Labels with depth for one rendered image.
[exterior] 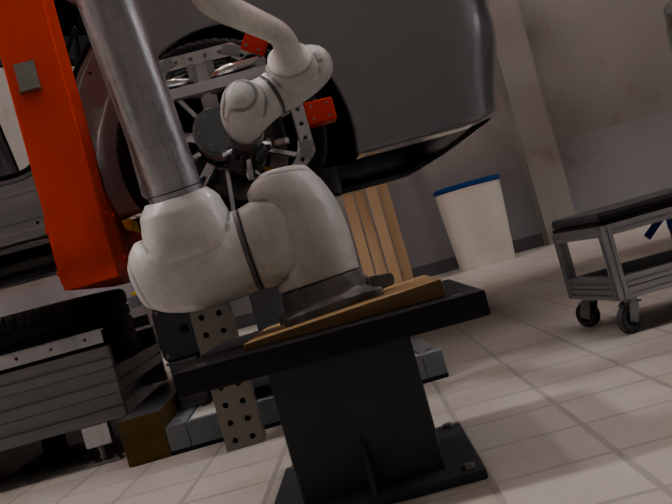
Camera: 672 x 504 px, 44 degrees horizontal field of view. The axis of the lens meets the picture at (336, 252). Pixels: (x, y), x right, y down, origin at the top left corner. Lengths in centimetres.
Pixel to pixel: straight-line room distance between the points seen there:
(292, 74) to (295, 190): 49
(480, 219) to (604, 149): 166
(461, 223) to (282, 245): 569
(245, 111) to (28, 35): 95
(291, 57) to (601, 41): 664
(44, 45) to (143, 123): 115
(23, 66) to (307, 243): 136
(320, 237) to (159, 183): 29
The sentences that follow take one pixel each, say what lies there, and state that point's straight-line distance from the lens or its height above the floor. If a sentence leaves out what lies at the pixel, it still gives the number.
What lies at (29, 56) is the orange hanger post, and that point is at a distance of 261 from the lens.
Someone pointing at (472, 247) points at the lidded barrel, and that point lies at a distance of 710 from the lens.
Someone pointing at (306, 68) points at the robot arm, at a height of 83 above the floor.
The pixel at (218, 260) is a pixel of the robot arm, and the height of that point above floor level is 46.
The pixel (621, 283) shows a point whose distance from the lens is 234.
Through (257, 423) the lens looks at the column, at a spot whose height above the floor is 5.
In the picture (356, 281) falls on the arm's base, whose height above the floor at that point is 36.
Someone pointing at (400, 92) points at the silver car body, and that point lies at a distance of 304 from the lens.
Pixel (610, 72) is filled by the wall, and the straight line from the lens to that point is 834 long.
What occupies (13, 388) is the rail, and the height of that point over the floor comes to 29.
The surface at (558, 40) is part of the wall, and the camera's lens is 829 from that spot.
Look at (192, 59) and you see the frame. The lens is 265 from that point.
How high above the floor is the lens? 41
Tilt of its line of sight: level
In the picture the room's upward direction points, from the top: 15 degrees counter-clockwise
